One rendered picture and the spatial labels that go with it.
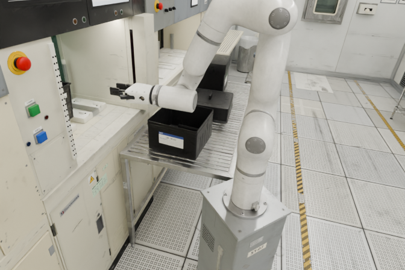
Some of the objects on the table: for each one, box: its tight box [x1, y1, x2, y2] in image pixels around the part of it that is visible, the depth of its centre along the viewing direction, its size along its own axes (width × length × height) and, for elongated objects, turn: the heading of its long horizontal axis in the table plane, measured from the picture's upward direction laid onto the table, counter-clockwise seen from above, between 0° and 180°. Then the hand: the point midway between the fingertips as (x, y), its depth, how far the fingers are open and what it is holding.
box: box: [197, 54, 231, 92], centre depth 219 cm, size 29×29×25 cm
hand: (117, 89), depth 104 cm, fingers open, 4 cm apart
